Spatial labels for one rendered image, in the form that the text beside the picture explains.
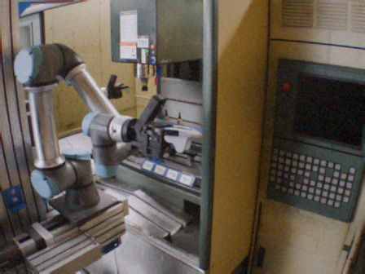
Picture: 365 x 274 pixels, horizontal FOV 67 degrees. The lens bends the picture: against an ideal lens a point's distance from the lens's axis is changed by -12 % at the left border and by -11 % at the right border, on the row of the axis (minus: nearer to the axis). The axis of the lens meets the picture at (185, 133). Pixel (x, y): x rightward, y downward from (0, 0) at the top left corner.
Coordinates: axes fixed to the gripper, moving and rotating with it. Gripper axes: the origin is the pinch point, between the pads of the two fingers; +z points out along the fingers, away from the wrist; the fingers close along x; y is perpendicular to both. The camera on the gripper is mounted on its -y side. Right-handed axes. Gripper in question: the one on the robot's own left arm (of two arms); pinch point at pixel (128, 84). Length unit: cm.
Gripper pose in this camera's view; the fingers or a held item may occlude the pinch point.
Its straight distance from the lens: 218.7
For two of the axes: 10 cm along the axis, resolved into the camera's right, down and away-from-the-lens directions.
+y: 0.2, 9.4, 3.5
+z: 6.3, -2.8, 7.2
